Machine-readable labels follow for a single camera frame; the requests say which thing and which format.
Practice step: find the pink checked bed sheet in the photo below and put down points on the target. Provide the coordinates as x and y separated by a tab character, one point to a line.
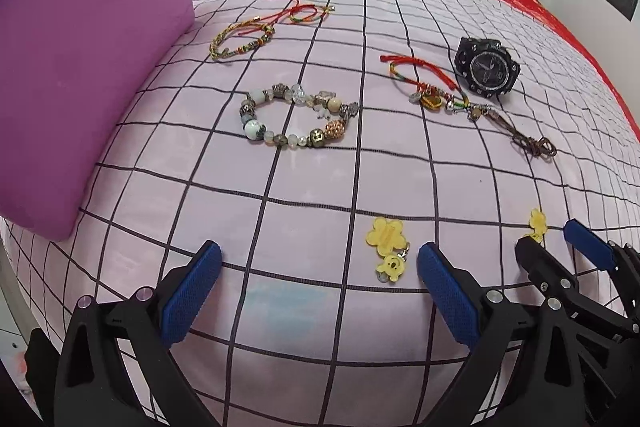
310	227

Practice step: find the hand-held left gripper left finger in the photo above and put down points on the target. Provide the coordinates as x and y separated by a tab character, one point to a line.
190	292

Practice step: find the purple storage box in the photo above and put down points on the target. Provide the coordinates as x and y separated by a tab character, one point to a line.
90	72

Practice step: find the black wrist watch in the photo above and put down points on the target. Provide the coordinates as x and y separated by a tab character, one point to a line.
487	67

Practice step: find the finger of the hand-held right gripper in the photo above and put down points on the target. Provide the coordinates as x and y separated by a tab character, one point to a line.
590	247
542	267

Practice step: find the small yellow charm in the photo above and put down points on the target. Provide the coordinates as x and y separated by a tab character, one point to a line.
537	219

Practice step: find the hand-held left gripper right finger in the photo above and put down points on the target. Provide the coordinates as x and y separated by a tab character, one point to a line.
450	292

